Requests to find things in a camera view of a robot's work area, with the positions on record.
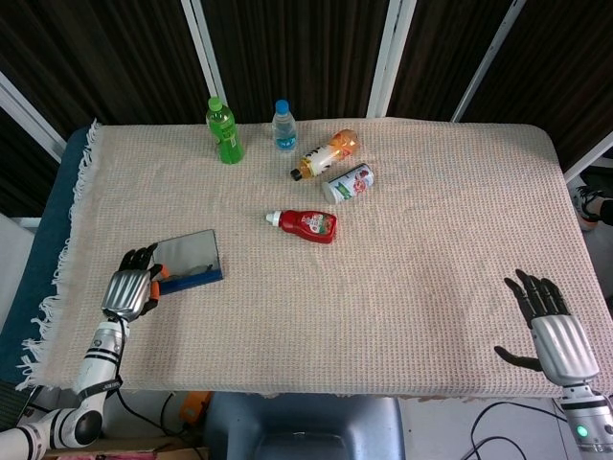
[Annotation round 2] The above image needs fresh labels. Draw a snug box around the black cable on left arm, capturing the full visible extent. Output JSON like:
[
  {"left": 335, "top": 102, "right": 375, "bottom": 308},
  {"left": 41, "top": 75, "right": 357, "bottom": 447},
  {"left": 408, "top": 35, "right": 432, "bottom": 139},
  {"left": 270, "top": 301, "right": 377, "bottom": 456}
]
[{"left": 105, "top": 310, "right": 131, "bottom": 387}]

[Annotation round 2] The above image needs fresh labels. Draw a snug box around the beige waffle tablecloth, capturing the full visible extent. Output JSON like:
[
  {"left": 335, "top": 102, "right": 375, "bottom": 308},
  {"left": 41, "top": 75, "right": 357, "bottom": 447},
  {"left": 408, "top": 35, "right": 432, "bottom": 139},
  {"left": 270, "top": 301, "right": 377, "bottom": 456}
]
[{"left": 13, "top": 117, "right": 595, "bottom": 402}]

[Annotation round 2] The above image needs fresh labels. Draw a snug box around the blue table pad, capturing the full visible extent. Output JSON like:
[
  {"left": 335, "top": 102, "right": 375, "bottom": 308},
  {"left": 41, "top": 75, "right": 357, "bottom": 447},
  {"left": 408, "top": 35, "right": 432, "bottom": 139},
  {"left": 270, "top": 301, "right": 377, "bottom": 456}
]
[{"left": 0, "top": 126, "right": 92, "bottom": 384}]

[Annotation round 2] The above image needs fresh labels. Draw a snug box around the red ketchup bottle white cap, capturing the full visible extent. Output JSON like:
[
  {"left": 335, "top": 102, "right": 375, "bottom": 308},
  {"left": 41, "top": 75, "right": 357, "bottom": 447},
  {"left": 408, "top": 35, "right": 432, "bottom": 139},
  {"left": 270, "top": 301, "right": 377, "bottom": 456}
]
[{"left": 265, "top": 209, "right": 338, "bottom": 246}]

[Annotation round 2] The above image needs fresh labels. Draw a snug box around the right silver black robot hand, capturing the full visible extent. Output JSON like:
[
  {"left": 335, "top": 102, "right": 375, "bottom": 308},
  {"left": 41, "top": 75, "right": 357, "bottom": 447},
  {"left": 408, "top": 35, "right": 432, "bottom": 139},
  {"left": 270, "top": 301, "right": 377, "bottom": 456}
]
[{"left": 493, "top": 268, "right": 602, "bottom": 387}]

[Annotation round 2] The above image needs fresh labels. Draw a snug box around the clear water bottle blue cap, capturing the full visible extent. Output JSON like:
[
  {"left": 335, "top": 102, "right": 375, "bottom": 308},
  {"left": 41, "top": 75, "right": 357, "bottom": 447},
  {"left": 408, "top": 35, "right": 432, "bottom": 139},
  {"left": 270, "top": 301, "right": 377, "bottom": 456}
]
[{"left": 271, "top": 99, "right": 297, "bottom": 156}]

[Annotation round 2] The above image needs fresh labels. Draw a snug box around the green drink bottle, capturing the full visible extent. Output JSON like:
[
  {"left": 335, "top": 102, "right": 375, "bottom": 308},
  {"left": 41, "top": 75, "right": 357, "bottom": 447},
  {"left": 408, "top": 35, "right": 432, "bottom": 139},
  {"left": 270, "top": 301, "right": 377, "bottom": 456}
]
[{"left": 205, "top": 96, "right": 245, "bottom": 166}]

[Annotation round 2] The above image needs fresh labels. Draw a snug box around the orange device under table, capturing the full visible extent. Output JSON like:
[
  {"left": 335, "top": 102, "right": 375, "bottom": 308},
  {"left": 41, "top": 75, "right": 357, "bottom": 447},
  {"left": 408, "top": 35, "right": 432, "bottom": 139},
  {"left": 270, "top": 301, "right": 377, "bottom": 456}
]
[{"left": 179, "top": 391, "right": 212, "bottom": 427}]

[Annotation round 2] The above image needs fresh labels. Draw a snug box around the black floor cable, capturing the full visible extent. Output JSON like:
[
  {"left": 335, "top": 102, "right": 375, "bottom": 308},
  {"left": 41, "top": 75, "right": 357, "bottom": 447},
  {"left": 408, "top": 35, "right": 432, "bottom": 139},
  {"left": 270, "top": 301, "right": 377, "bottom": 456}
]
[
  {"left": 471, "top": 401, "right": 569, "bottom": 460},
  {"left": 119, "top": 390, "right": 193, "bottom": 438}
]

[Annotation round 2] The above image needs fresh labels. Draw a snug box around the silver red drink can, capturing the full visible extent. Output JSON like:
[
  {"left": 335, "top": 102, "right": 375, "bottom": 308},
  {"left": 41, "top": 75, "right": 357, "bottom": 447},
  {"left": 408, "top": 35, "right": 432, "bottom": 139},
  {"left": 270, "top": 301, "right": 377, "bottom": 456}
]
[{"left": 322, "top": 163, "right": 375, "bottom": 206}]

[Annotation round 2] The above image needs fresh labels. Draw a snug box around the blue grey plastic chair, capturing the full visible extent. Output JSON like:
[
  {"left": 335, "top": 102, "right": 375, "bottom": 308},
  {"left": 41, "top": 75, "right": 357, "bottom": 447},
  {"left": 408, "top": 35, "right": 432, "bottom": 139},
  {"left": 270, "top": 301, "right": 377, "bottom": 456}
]
[{"left": 203, "top": 391, "right": 406, "bottom": 460}]

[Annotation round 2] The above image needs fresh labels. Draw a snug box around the blue glasses case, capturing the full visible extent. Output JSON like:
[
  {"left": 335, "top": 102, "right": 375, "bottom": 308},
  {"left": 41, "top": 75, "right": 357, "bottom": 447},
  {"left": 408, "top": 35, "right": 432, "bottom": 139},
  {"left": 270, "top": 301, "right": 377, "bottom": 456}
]
[{"left": 155, "top": 229, "right": 225, "bottom": 297}]

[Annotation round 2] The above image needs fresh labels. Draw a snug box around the dark green patterned board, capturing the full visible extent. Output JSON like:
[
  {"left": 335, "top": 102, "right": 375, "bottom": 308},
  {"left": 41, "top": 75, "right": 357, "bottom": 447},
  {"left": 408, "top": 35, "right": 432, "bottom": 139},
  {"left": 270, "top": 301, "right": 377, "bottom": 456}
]
[{"left": 0, "top": 380, "right": 35, "bottom": 431}]

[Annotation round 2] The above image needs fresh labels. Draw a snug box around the black white shoe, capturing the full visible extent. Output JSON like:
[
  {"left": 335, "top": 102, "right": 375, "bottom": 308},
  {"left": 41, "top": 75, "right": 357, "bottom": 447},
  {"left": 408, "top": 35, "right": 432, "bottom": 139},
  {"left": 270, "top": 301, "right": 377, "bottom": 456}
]
[{"left": 572, "top": 184, "right": 613, "bottom": 232}]

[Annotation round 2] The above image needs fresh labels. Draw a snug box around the orange juice bottle black cap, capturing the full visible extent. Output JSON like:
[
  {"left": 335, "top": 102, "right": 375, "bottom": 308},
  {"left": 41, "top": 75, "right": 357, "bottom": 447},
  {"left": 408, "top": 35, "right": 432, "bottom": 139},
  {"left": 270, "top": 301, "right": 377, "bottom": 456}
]
[{"left": 289, "top": 127, "right": 360, "bottom": 182}]

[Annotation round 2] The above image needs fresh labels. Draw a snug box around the white partition frame post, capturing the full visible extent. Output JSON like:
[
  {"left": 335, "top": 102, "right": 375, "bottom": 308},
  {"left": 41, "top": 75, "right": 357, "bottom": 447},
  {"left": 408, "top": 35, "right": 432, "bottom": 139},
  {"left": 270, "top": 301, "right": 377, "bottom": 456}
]
[
  {"left": 452, "top": 0, "right": 528, "bottom": 124},
  {"left": 368, "top": 0, "right": 413, "bottom": 119},
  {"left": 564, "top": 133, "right": 613, "bottom": 183},
  {"left": 0, "top": 71, "right": 66, "bottom": 150},
  {"left": 181, "top": 0, "right": 226, "bottom": 104}
]

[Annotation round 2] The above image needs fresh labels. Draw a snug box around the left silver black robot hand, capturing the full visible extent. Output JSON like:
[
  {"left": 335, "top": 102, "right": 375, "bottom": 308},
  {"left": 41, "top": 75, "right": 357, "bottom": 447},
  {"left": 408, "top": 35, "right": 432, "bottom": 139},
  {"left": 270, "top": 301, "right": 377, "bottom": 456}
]
[{"left": 101, "top": 242, "right": 171, "bottom": 322}]

